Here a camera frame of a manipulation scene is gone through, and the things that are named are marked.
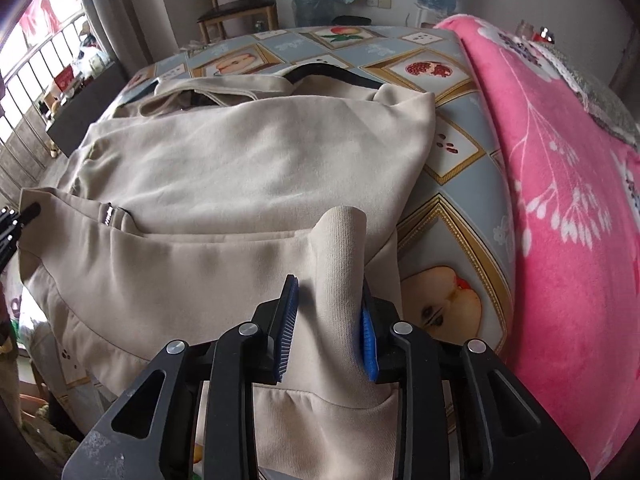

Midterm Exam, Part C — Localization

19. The fruit pattern bed sheet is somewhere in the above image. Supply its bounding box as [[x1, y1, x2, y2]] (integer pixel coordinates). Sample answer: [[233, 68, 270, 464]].
[[14, 24, 516, 480]]

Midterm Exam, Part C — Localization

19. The pink floral blanket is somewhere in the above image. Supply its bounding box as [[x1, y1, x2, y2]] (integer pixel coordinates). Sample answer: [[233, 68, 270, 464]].
[[442, 14, 639, 474]]

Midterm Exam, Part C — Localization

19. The grey lace pillow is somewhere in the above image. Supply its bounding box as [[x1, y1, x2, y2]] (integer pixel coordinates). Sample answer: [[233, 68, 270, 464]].
[[532, 42, 639, 152]]

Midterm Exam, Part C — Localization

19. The beige zip jacket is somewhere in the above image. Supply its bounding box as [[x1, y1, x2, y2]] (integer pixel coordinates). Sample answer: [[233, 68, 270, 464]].
[[18, 64, 436, 479]]

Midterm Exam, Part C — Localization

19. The dark low cabinet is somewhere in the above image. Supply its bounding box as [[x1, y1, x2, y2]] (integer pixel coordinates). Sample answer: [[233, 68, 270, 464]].
[[47, 61, 127, 156]]

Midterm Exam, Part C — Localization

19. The red cup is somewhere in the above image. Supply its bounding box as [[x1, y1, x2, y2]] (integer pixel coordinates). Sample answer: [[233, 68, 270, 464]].
[[532, 26, 554, 44]]

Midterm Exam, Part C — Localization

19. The grey curtain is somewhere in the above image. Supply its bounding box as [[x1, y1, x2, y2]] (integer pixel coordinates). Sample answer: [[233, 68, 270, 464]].
[[81, 0, 177, 76]]

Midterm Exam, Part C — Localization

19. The empty clear water jug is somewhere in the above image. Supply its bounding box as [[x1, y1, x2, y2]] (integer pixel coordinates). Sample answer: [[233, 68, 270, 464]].
[[292, 0, 335, 27]]

